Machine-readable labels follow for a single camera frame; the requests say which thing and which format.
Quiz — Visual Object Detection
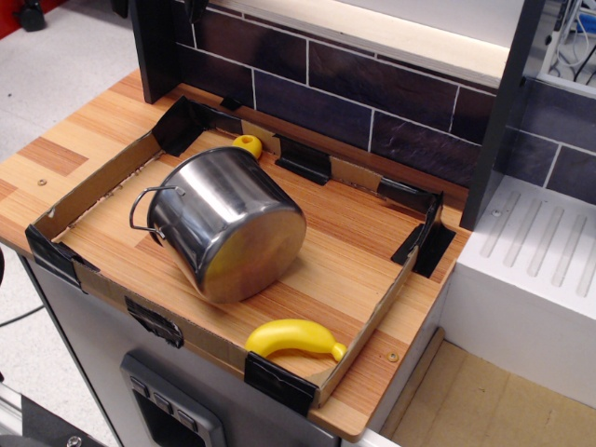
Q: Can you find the grey cabinet control panel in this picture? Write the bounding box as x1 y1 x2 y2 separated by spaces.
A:
120 354 226 446

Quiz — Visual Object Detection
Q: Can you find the dark grey vertical post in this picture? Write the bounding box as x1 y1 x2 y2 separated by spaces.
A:
460 1 545 230

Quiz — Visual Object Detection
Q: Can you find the white sink drainboard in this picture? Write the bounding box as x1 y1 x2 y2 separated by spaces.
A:
440 177 595 406

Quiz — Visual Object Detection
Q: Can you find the yellow plastic banana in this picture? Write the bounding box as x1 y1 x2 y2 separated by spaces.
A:
245 318 347 362

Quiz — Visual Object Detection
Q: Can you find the dark left shelf post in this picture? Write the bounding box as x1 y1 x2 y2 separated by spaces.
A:
129 0 181 104

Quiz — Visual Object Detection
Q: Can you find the cardboard fence with black tape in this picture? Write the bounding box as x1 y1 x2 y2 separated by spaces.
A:
24 95 457 418

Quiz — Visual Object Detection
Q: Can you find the yellow toy handle piece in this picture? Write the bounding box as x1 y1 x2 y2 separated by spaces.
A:
232 134 263 159

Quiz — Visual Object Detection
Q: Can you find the shiny metal pot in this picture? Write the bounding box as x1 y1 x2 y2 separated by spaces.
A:
142 146 306 304

